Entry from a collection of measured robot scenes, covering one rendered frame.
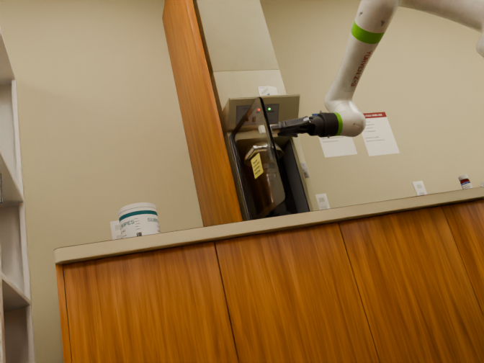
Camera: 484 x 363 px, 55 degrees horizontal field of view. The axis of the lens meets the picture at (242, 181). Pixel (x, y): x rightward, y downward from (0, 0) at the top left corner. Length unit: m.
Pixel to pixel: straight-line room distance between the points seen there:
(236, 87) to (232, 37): 0.27
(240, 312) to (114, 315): 0.37
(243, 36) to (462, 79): 1.73
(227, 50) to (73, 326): 1.36
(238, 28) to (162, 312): 1.39
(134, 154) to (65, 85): 0.50
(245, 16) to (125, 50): 0.69
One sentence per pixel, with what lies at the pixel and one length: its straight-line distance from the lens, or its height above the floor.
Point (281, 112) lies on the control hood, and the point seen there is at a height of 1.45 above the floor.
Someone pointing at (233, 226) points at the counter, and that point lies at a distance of 1.47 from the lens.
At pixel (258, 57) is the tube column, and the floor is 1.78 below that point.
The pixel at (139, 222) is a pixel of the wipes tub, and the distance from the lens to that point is 1.57.
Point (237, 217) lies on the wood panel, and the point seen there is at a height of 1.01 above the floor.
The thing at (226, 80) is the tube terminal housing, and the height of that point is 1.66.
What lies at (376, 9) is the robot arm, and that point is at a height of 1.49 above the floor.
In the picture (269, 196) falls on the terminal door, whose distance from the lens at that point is 1.64.
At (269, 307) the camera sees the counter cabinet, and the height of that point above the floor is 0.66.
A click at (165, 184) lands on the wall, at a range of 2.27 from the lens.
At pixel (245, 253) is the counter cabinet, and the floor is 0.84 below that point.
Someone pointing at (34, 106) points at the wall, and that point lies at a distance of 2.45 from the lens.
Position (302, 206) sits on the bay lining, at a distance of 2.01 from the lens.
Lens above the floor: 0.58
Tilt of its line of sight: 19 degrees up
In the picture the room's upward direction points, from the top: 13 degrees counter-clockwise
